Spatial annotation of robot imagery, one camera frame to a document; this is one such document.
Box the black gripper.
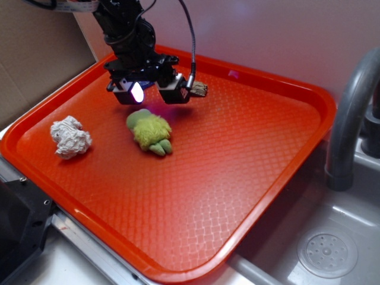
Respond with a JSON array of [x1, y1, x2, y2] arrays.
[[104, 53, 190, 105]]

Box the brown wood chip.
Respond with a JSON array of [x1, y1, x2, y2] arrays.
[[190, 81, 208, 97]]

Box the green fuzzy plush toy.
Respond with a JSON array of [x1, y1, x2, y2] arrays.
[[126, 109, 173, 156]]

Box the white flat ribbon cable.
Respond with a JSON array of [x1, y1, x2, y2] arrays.
[[22, 0, 100, 14]]

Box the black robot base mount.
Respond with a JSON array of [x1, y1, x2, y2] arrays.
[[1, 177, 55, 284]]

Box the grey toy faucet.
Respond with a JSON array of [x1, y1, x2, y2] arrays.
[[325, 47, 379, 191]]

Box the red plastic tray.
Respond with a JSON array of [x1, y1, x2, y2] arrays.
[[1, 56, 336, 284]]

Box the grey toy sink basin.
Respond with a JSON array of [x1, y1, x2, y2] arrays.
[[229, 146, 379, 284]]

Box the grey sink drain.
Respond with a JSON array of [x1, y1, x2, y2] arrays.
[[297, 227, 358, 279]]

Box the crumpled white paper ball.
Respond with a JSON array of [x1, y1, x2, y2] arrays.
[[50, 116, 92, 160]]

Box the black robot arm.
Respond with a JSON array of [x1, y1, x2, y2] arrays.
[[93, 1, 196, 105]]

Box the brown cardboard box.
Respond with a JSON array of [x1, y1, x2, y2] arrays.
[[1, 1, 95, 128]]

